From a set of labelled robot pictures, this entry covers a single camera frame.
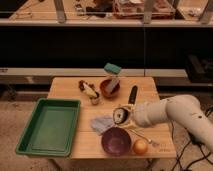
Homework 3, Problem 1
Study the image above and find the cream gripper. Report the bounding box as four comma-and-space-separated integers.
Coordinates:
113, 104, 136, 129

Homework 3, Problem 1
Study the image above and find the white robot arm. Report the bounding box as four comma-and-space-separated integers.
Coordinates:
113, 95, 213, 152

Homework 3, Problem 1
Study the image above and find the purple bowl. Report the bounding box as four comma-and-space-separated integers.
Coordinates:
101, 127, 132, 156

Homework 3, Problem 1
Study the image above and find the brown bowl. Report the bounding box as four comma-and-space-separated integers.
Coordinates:
100, 79, 120, 98

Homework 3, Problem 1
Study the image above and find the metal spoon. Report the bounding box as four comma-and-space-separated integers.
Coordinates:
129, 129, 159, 147

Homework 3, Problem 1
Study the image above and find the orange fruit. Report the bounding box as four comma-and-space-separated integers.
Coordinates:
133, 139, 148, 155

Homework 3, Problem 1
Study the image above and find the grey folded cloth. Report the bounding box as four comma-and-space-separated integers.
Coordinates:
90, 116, 114, 135

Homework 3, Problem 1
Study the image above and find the wooden table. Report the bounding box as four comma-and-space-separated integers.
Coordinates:
48, 77, 176, 159

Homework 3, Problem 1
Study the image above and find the brown white toy figure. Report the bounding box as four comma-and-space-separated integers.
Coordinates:
79, 80, 99, 105

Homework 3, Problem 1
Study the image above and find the teal topped sponge block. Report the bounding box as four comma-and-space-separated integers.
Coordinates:
103, 62, 123, 94

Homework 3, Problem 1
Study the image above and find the black power adapter box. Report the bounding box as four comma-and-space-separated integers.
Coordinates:
188, 132, 203, 146

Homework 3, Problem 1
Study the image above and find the green plastic tray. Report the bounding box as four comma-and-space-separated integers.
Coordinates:
16, 98, 81, 157

